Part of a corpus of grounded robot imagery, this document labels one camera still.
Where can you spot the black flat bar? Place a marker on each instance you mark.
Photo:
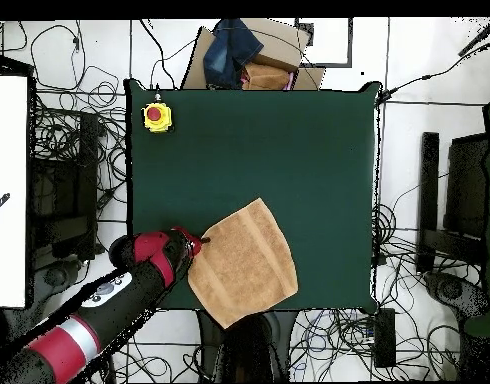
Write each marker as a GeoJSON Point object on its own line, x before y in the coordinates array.
{"type": "Point", "coordinates": [429, 180]}

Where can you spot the pink cloth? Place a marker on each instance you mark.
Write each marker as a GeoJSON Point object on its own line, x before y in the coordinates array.
{"type": "Point", "coordinates": [290, 82]}

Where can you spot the black pedestal foot with knob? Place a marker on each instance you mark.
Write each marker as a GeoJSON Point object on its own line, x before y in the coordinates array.
{"type": "Point", "coordinates": [209, 352]}
{"type": "Point", "coordinates": [285, 340]}

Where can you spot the dark green tablecloth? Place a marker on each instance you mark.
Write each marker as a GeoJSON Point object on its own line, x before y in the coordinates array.
{"type": "Point", "coordinates": [249, 160]}

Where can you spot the black rod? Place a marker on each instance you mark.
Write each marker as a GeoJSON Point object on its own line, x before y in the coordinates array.
{"type": "Point", "coordinates": [479, 38]}

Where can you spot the black equipment rack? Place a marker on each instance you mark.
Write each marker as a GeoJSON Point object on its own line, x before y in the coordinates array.
{"type": "Point", "coordinates": [65, 192]}

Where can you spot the brown cardboard box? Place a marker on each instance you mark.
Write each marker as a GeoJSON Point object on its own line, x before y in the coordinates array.
{"type": "Point", "coordinates": [281, 44]}

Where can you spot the white table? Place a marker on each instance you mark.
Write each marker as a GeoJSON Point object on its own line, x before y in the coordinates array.
{"type": "Point", "coordinates": [9, 160]}

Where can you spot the yellow emergency stop button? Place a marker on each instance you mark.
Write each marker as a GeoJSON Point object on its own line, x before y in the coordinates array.
{"type": "Point", "coordinates": [157, 118]}

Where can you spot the black square frame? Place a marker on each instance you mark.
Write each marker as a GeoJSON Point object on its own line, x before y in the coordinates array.
{"type": "Point", "coordinates": [329, 64]}

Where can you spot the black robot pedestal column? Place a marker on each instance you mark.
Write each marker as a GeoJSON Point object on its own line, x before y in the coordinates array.
{"type": "Point", "coordinates": [247, 352]}

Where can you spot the blue denim jeans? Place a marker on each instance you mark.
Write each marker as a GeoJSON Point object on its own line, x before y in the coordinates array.
{"type": "Point", "coordinates": [229, 52]}

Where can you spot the black stand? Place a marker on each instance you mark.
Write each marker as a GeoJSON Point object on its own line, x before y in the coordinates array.
{"type": "Point", "coordinates": [465, 180]}

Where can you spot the tan terry towel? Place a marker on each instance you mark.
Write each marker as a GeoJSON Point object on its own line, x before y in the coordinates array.
{"type": "Point", "coordinates": [245, 268]}

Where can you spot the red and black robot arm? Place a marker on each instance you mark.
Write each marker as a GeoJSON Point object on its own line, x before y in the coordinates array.
{"type": "Point", "coordinates": [109, 304]}

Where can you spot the black power box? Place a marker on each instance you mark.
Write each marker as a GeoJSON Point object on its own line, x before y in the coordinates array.
{"type": "Point", "coordinates": [386, 340]}

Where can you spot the brown folded cloth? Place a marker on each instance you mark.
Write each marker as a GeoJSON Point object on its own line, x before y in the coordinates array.
{"type": "Point", "coordinates": [265, 78]}

